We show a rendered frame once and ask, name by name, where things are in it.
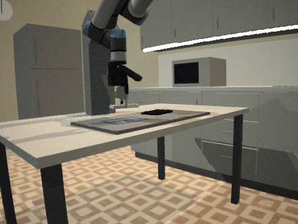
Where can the beige well plate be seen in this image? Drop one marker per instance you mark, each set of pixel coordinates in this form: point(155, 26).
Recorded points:
point(120, 106)

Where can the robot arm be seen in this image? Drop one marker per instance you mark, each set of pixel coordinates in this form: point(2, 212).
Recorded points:
point(105, 18)

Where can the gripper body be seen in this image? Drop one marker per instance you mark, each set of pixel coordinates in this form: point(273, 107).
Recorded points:
point(117, 76)

